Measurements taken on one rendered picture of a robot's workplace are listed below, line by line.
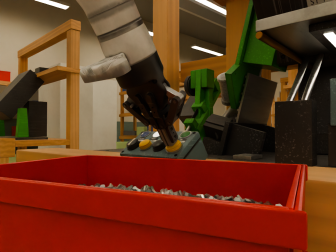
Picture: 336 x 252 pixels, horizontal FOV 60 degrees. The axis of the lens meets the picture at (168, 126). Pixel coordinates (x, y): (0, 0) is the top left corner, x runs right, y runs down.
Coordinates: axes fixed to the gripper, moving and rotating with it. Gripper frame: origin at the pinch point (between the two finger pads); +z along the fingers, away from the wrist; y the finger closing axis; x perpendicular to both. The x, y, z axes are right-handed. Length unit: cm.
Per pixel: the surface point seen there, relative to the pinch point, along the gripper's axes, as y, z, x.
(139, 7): 583, 16, -662
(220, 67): 30, 17, -72
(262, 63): -7.0, 0.9, -28.2
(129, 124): 652, 312, -484
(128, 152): 10.1, 2.9, 2.1
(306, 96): -18.5, 3.0, -15.6
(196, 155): -2.2, 6.1, -2.2
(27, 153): 53, 4, 4
